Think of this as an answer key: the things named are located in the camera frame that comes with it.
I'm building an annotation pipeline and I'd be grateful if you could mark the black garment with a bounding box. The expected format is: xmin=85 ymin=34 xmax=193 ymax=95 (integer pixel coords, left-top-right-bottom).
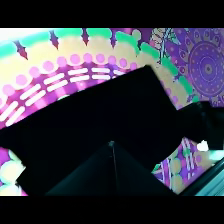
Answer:
xmin=0 ymin=64 xmax=198 ymax=197

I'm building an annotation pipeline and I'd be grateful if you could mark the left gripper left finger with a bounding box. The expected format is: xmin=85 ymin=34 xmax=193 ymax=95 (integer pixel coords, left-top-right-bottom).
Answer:
xmin=45 ymin=141 xmax=117 ymax=197

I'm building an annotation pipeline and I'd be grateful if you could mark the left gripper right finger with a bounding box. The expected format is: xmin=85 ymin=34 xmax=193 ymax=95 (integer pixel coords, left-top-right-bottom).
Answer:
xmin=112 ymin=141 xmax=175 ymax=197

